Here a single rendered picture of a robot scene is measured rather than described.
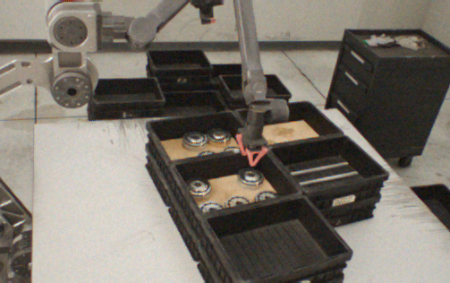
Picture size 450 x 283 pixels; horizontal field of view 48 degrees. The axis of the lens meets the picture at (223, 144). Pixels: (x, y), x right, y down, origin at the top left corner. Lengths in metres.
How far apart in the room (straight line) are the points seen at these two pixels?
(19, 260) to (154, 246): 0.68
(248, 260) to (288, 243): 0.17
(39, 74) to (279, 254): 1.06
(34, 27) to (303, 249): 3.50
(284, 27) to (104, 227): 3.76
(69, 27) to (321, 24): 4.20
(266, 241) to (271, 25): 3.72
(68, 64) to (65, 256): 0.66
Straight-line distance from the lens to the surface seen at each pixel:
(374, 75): 3.25
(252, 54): 1.62
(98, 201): 2.04
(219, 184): 1.95
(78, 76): 1.84
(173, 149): 2.11
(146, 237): 1.89
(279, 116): 1.61
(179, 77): 3.35
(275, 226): 1.81
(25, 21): 4.71
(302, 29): 5.42
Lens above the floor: 2.03
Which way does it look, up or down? 33 degrees down
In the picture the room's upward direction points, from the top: 8 degrees clockwise
